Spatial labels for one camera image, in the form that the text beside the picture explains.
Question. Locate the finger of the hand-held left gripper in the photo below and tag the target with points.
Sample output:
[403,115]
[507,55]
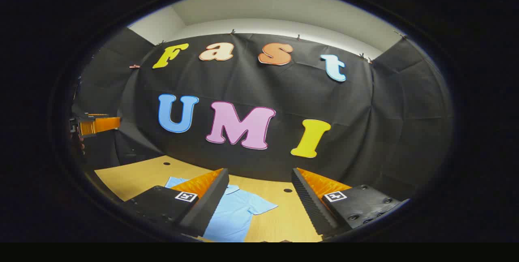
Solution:
[101,125]

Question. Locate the light blue T-shirt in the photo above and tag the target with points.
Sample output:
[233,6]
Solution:
[233,217]

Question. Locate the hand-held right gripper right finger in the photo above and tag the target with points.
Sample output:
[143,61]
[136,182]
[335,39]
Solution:
[310,201]

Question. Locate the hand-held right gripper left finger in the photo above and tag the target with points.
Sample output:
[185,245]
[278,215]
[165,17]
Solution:
[211,201]

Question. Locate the black backdrop cloth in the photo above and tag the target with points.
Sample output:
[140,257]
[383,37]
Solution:
[365,132]

